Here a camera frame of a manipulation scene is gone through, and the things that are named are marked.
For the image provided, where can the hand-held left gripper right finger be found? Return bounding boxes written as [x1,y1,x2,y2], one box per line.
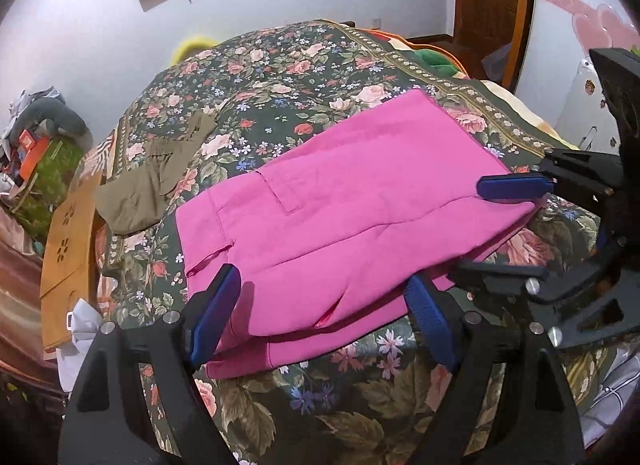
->
[400,275,588,465]

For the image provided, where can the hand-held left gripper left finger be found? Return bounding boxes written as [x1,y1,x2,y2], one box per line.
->
[61,263,242,465]

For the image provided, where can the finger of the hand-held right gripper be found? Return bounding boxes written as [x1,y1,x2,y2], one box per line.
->
[449,239,640,349]
[476,149,625,212]

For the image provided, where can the pink pants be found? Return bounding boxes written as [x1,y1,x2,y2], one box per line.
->
[176,89,545,381]

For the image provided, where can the olive green pants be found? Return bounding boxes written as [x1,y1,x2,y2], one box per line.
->
[93,111,220,236]

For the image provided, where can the white wardrobe door pink hearts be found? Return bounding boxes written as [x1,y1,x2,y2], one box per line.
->
[514,0,640,152]

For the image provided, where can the white paper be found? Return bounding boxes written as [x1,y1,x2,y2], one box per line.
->
[54,297,104,392]

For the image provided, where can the orange green blanket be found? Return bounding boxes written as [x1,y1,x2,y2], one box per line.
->
[374,29,472,80]

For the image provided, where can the brown wooden door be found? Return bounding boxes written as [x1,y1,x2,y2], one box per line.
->
[452,0,537,92]

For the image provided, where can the grey plaid sheet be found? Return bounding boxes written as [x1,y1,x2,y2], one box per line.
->
[579,344,640,452]

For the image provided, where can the wooden lap desk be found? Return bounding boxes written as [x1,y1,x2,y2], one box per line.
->
[39,171,109,352]

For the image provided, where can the pink brown curtain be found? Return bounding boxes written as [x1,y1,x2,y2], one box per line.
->
[0,215,67,388]

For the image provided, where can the green storage bag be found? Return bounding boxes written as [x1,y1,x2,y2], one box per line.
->
[14,137,87,242]

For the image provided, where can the orange box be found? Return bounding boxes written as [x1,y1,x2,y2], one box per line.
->
[16,129,52,179]

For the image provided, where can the floral blanket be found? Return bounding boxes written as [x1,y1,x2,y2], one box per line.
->
[94,19,623,465]

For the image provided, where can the grey plush pillow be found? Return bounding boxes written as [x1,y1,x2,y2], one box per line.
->
[9,96,94,140]

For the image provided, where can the yellow curved headboard cushion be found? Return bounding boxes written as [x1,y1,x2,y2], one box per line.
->
[172,33,219,64]

